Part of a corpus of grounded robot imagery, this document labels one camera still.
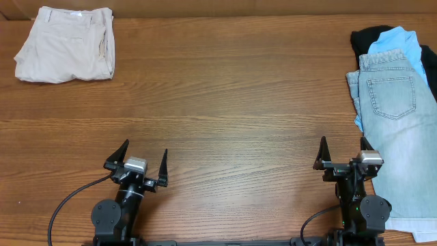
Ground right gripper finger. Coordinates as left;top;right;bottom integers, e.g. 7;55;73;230
360;136;373;151
315;136;331;163

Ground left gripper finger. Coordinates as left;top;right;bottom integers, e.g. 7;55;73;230
107;139;130;163
158;149;168;181

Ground light blue denim shorts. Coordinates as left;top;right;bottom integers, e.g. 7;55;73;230
346;49;436;243

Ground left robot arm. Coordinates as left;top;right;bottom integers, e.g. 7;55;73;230
91;140;169;245

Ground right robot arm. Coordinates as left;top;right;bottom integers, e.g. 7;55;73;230
313;136;392;246

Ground black garment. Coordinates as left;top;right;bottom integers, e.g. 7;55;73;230
350;25;436;98

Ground light blue shirt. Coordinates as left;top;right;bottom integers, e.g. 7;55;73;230
346;26;436;136

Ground folded beige trousers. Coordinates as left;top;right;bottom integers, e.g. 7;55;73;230
14;6;115;84

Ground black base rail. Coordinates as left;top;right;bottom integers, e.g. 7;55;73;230
83;236;385;246

